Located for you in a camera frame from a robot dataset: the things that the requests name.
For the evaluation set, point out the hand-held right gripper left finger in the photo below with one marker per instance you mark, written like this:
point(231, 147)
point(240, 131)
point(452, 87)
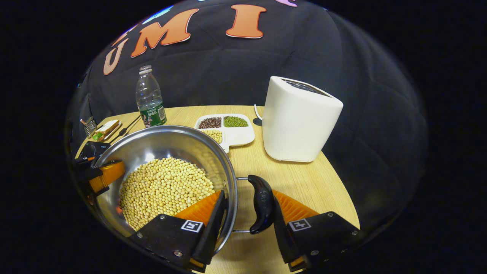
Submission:
point(213, 232)

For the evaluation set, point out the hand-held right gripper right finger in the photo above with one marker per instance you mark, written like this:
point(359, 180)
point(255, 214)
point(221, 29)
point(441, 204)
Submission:
point(285, 239)

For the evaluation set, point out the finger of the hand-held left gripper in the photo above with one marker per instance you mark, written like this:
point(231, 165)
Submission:
point(108, 175)
point(83, 161)

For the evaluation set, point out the black induction cooktop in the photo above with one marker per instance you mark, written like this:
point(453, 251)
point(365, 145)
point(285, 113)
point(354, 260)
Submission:
point(91, 148)

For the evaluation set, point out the stainless steel pot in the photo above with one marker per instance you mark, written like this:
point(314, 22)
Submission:
point(159, 144)

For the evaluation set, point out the sandwich on white plate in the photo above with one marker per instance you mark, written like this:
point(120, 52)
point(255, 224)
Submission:
point(106, 129)

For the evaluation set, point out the clear plastic water bottle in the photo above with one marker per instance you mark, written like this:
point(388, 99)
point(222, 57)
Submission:
point(150, 99)

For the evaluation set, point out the small soybean pile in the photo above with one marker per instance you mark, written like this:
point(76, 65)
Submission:
point(214, 135)

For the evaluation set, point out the white divided plate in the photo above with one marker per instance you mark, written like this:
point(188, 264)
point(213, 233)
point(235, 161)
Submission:
point(239, 137)

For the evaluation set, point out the pile of red beans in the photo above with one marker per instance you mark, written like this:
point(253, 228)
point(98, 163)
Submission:
point(210, 122)

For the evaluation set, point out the pile of green beans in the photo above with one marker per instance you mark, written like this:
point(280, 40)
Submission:
point(235, 121)

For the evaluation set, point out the white toaster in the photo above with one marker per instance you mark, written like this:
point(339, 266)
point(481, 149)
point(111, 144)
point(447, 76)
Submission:
point(300, 120)

